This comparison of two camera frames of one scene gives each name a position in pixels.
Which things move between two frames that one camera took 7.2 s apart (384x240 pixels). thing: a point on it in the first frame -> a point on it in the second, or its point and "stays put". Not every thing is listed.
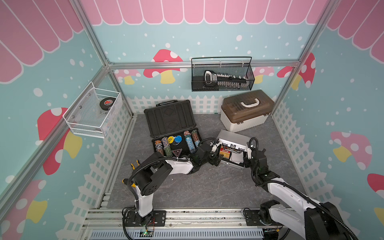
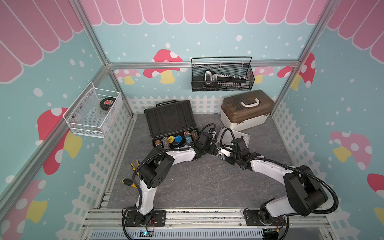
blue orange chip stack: (167, 149) stays put
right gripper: (246, 160) -> (229, 160)
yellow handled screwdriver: (133, 184) stays put
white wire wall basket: (95, 112) stays put
